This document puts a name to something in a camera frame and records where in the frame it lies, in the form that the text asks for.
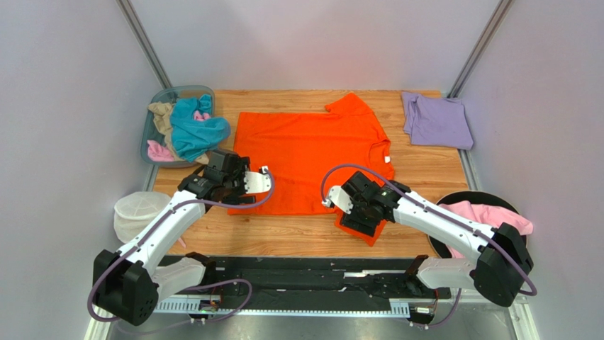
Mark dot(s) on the orange t shirt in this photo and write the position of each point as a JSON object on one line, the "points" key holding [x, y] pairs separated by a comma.
{"points": [[300, 148]]}

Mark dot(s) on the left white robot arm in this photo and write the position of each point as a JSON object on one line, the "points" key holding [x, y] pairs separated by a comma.
{"points": [[129, 283]]}

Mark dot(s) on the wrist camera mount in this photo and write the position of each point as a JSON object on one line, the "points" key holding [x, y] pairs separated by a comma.
{"points": [[338, 198], [257, 181]]}

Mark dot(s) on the round black tray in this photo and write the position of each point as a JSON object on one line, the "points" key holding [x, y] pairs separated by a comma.
{"points": [[478, 197]]}

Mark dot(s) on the beige t shirt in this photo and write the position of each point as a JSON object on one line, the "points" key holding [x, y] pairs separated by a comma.
{"points": [[161, 118]]}

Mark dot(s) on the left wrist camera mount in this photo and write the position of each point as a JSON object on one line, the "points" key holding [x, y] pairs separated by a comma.
{"points": [[257, 181]]}

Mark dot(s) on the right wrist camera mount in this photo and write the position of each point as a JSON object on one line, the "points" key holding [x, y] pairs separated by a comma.
{"points": [[338, 198]]}

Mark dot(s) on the pink garment in basket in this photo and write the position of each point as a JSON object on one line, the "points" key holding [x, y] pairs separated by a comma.
{"points": [[160, 153]]}

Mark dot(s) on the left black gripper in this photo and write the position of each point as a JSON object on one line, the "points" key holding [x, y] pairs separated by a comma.
{"points": [[238, 197]]}

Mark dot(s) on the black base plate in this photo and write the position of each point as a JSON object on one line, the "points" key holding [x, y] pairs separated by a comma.
{"points": [[306, 284]]}

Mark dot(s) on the grey plastic laundry basket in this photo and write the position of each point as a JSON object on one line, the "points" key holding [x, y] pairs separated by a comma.
{"points": [[170, 95]]}

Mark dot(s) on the folded lavender t shirt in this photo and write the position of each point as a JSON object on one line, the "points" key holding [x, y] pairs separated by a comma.
{"points": [[436, 121]]}

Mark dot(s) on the white mesh bag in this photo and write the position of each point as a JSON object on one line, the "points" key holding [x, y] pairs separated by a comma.
{"points": [[134, 212]]}

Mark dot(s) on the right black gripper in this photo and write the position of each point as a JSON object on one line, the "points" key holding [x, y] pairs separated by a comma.
{"points": [[358, 217]]}

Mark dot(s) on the pink t shirt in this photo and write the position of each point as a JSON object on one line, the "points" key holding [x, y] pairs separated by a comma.
{"points": [[490, 215]]}

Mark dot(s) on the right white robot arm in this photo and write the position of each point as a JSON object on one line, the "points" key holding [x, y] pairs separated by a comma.
{"points": [[494, 261]]}

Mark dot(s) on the aluminium frame rail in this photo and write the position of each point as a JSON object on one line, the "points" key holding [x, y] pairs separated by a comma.
{"points": [[514, 322]]}

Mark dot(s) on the teal t shirt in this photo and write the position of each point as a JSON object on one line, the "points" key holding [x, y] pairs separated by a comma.
{"points": [[194, 128]]}

